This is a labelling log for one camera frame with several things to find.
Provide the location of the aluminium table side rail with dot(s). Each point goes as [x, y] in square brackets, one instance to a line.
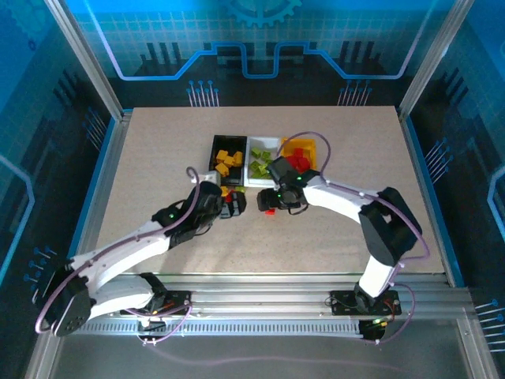
[423, 177]
[103, 181]

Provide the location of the aluminium lower frame beam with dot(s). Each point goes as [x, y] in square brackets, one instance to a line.
[475, 347]
[43, 351]

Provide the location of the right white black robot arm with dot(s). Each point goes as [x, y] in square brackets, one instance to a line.
[335, 197]

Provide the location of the small red lego brick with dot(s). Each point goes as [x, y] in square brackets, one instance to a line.
[270, 212]

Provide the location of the wide aluminium base rail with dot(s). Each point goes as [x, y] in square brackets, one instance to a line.
[260, 294]

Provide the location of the electronics board with LEDs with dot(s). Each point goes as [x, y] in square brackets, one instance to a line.
[375, 329]

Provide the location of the large green lego brick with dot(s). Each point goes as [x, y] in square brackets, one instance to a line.
[259, 171]

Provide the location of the black plastic container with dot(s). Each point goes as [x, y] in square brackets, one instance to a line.
[230, 143]

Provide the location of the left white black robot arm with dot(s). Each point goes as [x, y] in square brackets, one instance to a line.
[126, 248]

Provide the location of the aluminium frame post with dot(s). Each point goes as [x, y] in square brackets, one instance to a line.
[434, 59]
[88, 59]

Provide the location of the white plastic container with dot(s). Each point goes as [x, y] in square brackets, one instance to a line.
[256, 182]

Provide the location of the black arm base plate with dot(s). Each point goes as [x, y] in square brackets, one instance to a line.
[341, 306]
[177, 295]

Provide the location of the yellow plastic container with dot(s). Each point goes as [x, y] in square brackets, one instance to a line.
[311, 144]

